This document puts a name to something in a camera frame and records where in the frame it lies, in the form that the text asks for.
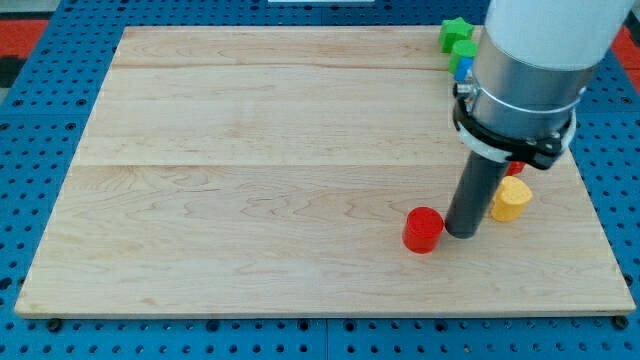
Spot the red cylinder block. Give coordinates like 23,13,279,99
402,207,444,254

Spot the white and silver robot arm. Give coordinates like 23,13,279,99
454,0,635,173

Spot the light wooden board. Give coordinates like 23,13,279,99
15,26,636,319

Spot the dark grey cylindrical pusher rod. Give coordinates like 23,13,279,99
444,152,510,239

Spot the blue block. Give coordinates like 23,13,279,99
454,57,474,82

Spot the green cylinder block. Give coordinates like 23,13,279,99
448,40,478,74

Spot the yellow heart block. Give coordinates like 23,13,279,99
490,176,533,222

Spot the small red block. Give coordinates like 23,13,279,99
506,161,526,176

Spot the green star block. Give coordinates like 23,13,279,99
438,17,475,53

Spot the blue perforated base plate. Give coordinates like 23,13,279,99
1,1,639,359

